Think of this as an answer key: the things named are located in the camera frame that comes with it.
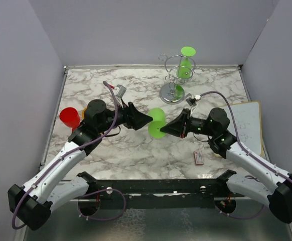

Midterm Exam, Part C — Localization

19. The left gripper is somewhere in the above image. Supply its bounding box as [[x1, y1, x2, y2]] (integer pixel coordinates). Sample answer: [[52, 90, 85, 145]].
[[98, 98, 153, 134]]

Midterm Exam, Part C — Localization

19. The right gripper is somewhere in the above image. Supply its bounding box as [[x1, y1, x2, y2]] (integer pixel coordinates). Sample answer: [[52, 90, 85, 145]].
[[161, 108, 216, 139]]

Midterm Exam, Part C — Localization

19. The green wine glass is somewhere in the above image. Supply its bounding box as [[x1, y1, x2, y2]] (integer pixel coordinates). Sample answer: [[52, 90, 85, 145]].
[[177, 46, 196, 79], [148, 107, 166, 139]]

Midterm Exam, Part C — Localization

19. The orange wine glass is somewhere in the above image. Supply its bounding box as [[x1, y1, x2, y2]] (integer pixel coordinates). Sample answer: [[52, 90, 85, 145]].
[[81, 108, 87, 119]]

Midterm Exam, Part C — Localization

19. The red wine glass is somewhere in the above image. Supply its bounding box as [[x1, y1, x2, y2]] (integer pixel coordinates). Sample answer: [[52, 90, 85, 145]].
[[59, 107, 80, 132]]

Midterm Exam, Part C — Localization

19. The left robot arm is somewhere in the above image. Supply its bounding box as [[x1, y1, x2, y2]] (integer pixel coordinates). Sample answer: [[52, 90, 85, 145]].
[[8, 99, 153, 230]]

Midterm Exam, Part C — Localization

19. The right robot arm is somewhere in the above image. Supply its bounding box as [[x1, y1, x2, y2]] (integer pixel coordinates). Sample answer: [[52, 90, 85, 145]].
[[161, 107, 292, 224]]

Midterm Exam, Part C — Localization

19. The chrome wine glass rack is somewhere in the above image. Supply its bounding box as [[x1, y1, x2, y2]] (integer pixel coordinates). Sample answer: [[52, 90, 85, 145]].
[[159, 54, 196, 104]]

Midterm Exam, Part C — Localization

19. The red white eraser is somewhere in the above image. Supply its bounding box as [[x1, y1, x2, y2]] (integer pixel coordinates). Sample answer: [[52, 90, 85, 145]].
[[194, 151, 204, 165]]

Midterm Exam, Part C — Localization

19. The small whiteboard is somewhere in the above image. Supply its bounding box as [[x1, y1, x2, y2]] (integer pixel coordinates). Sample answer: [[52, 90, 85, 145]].
[[230, 101, 264, 156]]

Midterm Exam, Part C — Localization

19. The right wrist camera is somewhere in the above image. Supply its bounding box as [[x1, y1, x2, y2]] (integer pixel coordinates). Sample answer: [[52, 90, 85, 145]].
[[185, 93, 201, 115]]

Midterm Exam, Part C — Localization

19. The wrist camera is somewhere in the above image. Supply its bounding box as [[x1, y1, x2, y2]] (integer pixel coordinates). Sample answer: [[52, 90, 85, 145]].
[[185, 93, 201, 115], [113, 85, 126, 99]]

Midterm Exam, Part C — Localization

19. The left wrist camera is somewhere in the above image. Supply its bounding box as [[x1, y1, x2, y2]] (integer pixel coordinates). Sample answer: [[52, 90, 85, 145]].
[[113, 85, 126, 99]]

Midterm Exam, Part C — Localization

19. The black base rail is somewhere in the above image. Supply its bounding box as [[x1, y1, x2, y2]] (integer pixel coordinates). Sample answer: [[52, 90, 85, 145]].
[[77, 170, 236, 209]]

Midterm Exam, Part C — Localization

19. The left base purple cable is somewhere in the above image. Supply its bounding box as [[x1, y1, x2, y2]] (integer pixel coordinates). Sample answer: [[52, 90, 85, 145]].
[[77, 188, 127, 222]]

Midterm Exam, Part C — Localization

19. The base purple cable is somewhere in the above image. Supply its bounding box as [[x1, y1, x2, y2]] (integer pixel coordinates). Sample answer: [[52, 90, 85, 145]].
[[218, 175, 266, 219], [77, 188, 127, 222]]

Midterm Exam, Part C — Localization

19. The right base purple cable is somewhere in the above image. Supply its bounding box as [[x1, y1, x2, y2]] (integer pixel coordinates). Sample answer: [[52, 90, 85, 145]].
[[218, 175, 266, 219]]

